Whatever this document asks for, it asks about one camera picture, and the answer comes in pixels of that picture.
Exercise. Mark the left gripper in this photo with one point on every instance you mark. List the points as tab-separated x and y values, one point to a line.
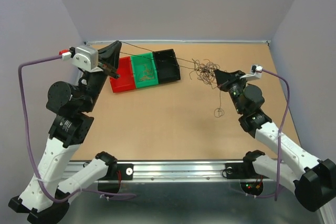
109	54

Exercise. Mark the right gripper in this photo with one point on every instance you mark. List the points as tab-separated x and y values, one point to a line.
222	77

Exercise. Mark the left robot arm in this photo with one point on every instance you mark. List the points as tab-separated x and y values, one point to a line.
48	196

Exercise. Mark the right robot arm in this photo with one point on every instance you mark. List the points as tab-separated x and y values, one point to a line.
309	178

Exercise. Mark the red plastic bin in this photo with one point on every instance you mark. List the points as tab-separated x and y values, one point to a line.
126	80

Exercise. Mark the green plastic bin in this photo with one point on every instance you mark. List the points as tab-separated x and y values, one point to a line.
144	70

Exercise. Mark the black plastic bin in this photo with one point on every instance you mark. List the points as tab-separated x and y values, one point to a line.
167	67

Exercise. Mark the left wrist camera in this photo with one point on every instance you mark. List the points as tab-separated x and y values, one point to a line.
83	57

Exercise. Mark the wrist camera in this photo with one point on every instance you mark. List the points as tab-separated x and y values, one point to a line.
255	73
83	57

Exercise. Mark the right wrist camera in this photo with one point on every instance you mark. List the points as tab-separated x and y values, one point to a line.
255	73

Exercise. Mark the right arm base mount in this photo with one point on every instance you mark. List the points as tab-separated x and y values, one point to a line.
239	170

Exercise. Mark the aluminium frame rail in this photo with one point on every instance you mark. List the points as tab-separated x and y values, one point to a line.
175	171

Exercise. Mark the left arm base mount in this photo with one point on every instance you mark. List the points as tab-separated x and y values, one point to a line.
122	171

